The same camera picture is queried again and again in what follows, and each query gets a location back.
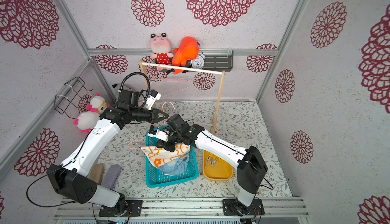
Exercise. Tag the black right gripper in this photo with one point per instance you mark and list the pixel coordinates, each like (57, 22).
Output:
(170, 141)

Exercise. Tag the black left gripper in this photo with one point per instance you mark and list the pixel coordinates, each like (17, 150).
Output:
(153, 114)

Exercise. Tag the white orange patterned towel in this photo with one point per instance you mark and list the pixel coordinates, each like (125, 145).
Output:
(159, 157)

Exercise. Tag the blue spotted towel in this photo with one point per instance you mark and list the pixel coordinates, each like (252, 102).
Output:
(175, 167)

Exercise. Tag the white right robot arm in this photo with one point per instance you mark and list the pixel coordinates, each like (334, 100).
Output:
(248, 162)

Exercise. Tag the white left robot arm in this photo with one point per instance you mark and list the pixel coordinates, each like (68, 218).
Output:
(70, 180)

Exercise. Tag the white plush striped outfit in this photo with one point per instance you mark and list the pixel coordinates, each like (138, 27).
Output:
(86, 121)

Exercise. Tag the white alarm clock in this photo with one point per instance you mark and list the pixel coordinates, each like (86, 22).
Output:
(198, 62)

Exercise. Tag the teal plastic basket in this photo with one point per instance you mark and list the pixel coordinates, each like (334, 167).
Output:
(155, 178)

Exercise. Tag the pink frog plush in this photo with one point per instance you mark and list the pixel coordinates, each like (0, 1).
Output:
(161, 49)

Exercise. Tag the orange plush toy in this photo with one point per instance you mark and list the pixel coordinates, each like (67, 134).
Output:
(188, 50)

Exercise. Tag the beige slipper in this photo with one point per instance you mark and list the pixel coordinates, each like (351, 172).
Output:
(96, 173)

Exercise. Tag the grey slipper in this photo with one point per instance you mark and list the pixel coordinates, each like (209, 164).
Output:
(111, 177)

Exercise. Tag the clothespin in tray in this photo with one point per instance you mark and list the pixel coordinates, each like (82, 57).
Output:
(211, 160)

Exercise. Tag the yellow plastic tray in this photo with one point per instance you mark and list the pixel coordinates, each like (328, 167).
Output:
(224, 172)

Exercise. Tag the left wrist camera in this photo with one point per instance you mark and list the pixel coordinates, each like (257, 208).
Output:
(152, 97)

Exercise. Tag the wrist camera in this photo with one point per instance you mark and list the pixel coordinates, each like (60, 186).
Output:
(155, 132)
(152, 97)

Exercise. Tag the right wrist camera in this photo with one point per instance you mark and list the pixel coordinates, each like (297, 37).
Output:
(155, 132)

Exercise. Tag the black wire wall basket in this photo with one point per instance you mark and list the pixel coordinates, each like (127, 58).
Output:
(74, 100)

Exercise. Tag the black wall shelf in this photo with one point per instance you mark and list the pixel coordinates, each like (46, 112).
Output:
(219, 61)

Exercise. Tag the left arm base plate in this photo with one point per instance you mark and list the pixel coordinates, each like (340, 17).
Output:
(124, 208)

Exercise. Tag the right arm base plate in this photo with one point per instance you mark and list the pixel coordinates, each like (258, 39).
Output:
(232, 207)

